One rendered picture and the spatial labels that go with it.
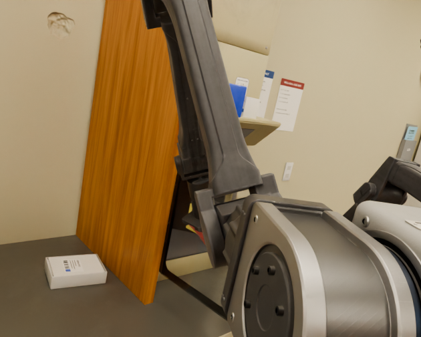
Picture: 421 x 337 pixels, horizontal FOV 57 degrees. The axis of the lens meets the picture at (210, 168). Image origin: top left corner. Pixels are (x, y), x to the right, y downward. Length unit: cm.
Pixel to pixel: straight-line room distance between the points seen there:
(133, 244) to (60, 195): 42
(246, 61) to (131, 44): 36
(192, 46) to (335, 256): 33
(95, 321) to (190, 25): 82
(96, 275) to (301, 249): 102
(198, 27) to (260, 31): 79
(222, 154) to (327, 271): 24
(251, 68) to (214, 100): 81
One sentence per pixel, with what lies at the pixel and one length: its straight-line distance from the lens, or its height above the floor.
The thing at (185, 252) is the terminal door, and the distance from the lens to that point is 116.
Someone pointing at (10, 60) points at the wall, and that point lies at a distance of 136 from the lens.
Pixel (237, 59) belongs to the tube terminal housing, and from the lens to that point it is 124.
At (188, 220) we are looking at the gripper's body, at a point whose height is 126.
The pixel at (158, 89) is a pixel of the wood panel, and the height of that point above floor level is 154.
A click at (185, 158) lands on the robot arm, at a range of 84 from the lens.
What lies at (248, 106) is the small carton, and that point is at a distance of 119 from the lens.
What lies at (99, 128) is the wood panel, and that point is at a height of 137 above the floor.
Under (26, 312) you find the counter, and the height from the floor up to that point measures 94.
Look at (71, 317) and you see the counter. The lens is 113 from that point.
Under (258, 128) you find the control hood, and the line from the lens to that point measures 122.
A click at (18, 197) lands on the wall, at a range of 146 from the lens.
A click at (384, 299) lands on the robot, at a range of 29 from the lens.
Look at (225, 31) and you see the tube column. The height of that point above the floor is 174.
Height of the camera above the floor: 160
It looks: 13 degrees down
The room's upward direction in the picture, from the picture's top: 12 degrees clockwise
